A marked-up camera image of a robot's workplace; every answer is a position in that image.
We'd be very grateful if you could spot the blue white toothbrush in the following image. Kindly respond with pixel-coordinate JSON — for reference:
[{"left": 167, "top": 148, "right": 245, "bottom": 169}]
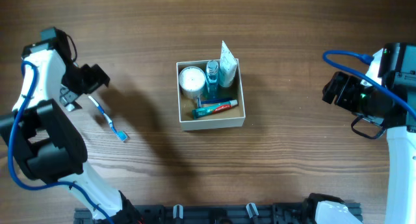
[{"left": 88, "top": 95, "right": 129, "bottom": 143}]

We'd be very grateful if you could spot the white round cotton swab jar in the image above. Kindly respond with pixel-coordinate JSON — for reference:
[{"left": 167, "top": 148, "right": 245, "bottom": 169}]
[{"left": 178, "top": 66, "right": 206, "bottom": 99}]

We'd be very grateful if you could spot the white floral squeeze tube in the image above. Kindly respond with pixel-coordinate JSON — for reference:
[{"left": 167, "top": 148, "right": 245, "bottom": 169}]
[{"left": 218, "top": 41, "right": 237, "bottom": 88}]

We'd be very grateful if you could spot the blue disposable razor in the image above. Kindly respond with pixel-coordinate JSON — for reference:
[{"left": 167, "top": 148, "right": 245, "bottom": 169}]
[{"left": 196, "top": 97, "right": 233, "bottom": 108}]

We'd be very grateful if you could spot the red green toothpaste tube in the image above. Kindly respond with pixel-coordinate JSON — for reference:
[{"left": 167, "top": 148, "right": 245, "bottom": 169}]
[{"left": 192, "top": 99, "right": 238, "bottom": 119}]

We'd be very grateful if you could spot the blue mouthwash bottle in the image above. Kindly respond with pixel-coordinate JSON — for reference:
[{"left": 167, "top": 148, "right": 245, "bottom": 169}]
[{"left": 205, "top": 60, "right": 219, "bottom": 99}]

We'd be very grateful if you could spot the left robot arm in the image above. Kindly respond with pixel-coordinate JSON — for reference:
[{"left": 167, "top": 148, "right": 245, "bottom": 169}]
[{"left": 1, "top": 27, "right": 144, "bottom": 223}]

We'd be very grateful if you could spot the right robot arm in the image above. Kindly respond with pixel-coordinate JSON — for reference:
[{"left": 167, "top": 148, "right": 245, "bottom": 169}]
[{"left": 322, "top": 42, "right": 415, "bottom": 223}]

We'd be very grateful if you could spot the white square cardboard box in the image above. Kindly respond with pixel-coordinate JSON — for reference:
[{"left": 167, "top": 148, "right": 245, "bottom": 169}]
[{"left": 176, "top": 58, "right": 246, "bottom": 131}]

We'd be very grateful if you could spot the right blue cable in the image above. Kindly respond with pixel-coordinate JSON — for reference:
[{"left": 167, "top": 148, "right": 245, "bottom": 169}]
[{"left": 322, "top": 49, "right": 416, "bottom": 121}]

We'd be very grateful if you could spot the blue cable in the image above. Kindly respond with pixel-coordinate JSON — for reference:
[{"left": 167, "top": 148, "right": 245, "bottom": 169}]
[
  {"left": 322, "top": 49, "right": 416, "bottom": 121},
  {"left": 6, "top": 60, "right": 114, "bottom": 224}
]

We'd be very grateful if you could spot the left blue cable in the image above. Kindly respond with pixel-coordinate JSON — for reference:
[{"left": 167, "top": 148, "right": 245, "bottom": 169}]
[{"left": 6, "top": 60, "right": 114, "bottom": 224}]

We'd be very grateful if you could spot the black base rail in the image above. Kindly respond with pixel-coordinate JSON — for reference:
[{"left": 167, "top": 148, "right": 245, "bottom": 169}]
[{"left": 73, "top": 203, "right": 302, "bottom": 224}]

